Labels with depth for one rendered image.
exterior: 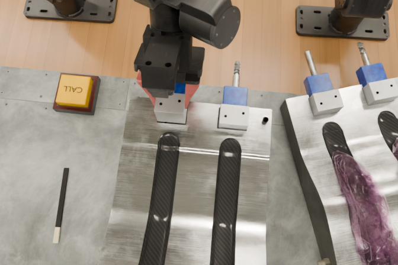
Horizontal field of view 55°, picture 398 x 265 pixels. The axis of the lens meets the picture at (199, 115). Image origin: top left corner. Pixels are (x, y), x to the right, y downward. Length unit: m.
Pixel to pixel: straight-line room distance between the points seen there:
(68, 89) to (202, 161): 0.31
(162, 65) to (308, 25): 0.47
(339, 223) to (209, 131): 0.26
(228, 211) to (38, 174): 0.38
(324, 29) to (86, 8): 0.52
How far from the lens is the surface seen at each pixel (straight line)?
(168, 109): 0.63
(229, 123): 0.65
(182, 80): 0.57
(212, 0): 0.47
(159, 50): 0.51
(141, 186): 0.67
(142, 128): 0.68
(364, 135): 0.77
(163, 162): 0.67
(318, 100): 0.73
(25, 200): 0.81
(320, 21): 0.89
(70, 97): 0.79
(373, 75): 0.80
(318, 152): 0.73
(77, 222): 0.78
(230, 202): 0.67
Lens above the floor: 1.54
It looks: 73 degrees down
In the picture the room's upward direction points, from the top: straight up
